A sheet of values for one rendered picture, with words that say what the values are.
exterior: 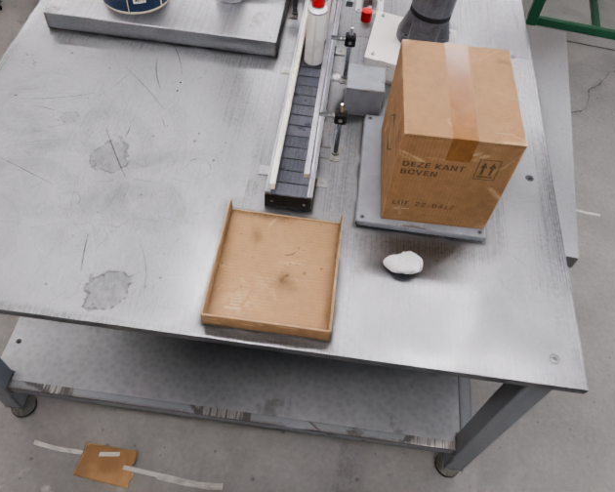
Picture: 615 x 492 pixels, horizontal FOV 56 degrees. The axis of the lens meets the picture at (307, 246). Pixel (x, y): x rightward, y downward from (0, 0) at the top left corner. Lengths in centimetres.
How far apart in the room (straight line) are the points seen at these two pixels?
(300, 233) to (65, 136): 65
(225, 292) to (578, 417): 143
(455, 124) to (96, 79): 99
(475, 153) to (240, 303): 56
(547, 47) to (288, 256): 113
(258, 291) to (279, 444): 84
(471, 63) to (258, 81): 61
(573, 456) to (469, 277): 102
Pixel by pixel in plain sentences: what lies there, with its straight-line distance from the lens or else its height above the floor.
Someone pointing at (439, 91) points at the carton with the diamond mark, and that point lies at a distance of 125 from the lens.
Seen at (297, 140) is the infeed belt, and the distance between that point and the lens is 143.
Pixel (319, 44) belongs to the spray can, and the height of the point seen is 95.
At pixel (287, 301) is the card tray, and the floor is 83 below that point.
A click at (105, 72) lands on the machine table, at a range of 174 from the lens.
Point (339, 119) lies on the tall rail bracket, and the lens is 138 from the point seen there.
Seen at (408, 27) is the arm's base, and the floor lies 94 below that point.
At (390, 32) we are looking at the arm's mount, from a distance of 179.
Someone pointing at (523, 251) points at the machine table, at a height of 83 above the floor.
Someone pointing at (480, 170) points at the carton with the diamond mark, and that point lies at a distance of 123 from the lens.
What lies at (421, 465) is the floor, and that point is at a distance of 201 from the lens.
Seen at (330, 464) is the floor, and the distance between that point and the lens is 196.
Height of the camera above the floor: 189
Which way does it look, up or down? 55 degrees down
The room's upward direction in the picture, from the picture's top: 7 degrees clockwise
